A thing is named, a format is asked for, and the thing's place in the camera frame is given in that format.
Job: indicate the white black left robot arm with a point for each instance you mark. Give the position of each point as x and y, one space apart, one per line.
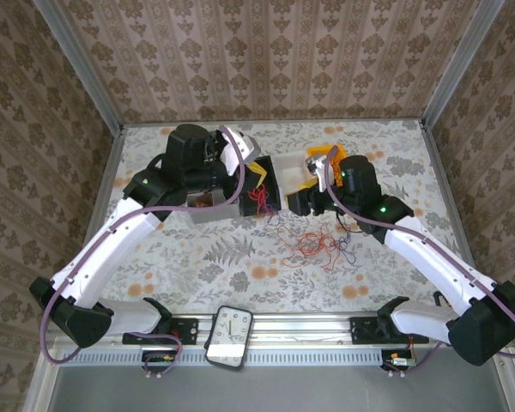
103 253

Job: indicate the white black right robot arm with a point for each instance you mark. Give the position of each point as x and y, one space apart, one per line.
433 257

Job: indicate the black open box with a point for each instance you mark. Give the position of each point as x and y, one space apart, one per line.
268 171

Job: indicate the white plastic bin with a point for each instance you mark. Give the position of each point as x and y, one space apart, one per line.
289 176

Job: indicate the yellow plastic bin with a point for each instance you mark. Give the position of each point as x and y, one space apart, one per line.
322 151

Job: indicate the brown patterned sock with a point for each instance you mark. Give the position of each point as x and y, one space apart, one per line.
202 201

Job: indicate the grey divided organizer tray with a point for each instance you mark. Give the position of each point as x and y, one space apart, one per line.
214 214

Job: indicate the floral patterned table mat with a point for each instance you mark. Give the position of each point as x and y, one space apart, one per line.
240 266

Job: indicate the black framed white clock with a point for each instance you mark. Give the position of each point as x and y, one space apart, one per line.
229 330

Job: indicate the small black controller board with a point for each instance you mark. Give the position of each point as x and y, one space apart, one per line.
159 365
397 361

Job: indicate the grey metal panel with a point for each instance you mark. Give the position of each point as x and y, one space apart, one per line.
283 390

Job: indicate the thin aluminium table edge rail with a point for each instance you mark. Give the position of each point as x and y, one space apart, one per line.
283 122

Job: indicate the wide aluminium mounting rail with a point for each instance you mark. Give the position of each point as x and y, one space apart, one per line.
292 328

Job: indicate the aluminium frame post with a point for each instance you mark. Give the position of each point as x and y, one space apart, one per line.
459 60
77 64

